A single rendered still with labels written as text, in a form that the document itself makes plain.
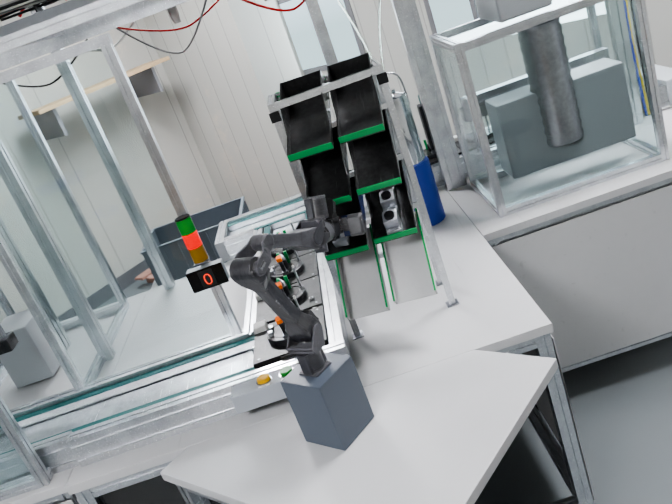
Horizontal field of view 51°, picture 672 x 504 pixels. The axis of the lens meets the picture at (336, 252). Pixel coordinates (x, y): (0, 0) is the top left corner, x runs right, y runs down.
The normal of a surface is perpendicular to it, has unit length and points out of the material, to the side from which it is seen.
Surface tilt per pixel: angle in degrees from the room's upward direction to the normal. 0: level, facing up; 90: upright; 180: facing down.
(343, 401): 90
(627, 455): 0
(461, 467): 0
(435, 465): 0
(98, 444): 90
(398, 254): 45
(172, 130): 90
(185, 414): 90
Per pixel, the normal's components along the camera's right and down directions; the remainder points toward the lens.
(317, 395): -0.58, 0.49
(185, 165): 0.75, 0.00
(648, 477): -0.32, -0.87
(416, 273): -0.29, -0.33
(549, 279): 0.07, 0.36
